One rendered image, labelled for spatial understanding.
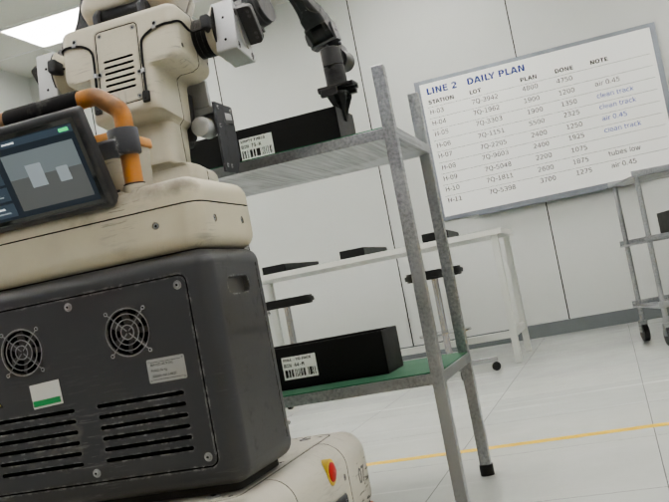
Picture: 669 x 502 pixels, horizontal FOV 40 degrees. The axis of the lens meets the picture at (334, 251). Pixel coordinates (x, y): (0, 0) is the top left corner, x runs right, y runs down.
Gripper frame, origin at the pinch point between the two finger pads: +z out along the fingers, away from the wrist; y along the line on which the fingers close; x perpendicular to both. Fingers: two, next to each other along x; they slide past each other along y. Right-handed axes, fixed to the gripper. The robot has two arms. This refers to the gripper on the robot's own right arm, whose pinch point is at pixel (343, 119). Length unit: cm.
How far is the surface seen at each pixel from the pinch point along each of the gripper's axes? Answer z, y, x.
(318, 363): 63, 17, 11
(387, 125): 8.8, -16.2, 24.4
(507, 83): -80, -14, -463
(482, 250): 40, 30, -463
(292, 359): 61, 24, 11
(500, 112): -60, -5, -462
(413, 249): 39.2, -16.4, 24.9
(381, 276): 44, 111, -463
